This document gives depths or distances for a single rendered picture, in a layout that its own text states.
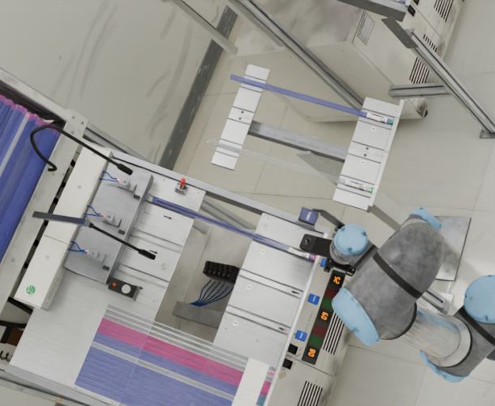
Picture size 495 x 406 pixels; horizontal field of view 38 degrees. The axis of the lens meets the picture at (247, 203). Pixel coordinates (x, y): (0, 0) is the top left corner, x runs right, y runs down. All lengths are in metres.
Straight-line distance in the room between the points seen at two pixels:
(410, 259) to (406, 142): 1.80
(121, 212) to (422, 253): 1.01
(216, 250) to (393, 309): 1.30
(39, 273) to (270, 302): 0.65
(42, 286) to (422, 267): 1.12
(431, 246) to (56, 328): 1.15
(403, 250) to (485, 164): 1.55
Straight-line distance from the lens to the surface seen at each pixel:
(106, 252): 2.06
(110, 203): 2.09
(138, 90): 4.03
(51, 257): 2.07
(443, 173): 2.92
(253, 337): 2.05
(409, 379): 2.66
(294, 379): 2.57
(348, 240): 1.72
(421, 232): 1.38
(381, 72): 2.81
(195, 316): 2.44
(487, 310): 1.69
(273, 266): 2.08
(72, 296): 2.12
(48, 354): 2.12
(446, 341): 1.61
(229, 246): 2.51
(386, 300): 1.34
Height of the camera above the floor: 2.22
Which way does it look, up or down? 39 degrees down
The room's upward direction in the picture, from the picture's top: 57 degrees counter-clockwise
